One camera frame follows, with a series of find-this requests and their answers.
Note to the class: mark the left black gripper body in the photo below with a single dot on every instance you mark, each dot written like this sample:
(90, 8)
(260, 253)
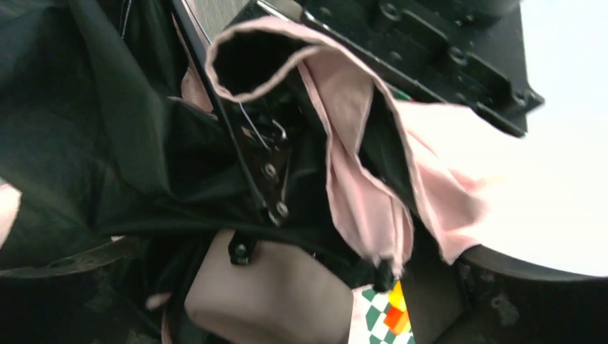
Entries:
(467, 52)

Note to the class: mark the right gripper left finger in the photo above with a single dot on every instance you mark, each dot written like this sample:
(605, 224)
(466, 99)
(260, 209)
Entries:
(93, 297)

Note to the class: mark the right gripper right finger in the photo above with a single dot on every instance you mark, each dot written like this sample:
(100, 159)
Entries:
(488, 297)

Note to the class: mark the pink and black folding umbrella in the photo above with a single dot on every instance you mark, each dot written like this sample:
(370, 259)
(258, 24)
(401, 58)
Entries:
(263, 178)

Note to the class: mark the yellow block on chessboard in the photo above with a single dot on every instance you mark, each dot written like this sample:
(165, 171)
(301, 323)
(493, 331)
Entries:
(396, 297)

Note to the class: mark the small red block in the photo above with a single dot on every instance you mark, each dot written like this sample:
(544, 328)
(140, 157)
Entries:
(397, 320)

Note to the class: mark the green white chessboard mat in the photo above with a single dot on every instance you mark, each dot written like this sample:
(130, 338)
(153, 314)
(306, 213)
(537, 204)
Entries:
(367, 322)

